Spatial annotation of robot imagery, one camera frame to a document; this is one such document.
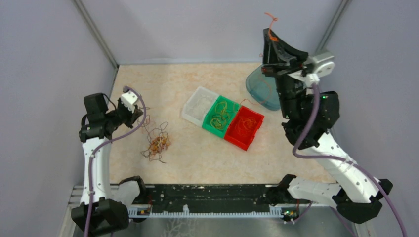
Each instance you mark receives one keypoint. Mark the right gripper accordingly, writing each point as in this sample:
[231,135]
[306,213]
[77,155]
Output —
[278,53]

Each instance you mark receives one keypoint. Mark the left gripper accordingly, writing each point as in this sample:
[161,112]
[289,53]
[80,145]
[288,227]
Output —
[133,117]

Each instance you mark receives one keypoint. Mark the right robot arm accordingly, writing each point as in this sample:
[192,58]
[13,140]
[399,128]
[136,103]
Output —
[310,115]

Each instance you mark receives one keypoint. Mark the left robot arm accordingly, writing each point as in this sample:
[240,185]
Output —
[102,211]

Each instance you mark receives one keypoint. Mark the teal transparent tub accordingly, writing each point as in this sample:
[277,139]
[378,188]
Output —
[263,89]

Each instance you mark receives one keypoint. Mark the white plastic bin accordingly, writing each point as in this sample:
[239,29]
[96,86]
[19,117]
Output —
[198,105]

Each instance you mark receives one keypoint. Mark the red plastic bin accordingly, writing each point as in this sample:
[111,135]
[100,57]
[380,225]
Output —
[243,128]

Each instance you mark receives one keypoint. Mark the green plastic bin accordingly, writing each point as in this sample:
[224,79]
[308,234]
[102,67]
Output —
[220,116]

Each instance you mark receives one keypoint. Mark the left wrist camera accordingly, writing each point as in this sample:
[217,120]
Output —
[129,100]

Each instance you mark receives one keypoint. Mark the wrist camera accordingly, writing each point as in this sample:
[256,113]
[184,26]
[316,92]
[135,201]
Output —
[316,67]
[129,100]

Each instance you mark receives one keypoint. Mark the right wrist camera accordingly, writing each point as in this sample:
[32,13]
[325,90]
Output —
[316,67]

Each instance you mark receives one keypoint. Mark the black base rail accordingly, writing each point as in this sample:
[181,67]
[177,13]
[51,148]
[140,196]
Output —
[212,198]

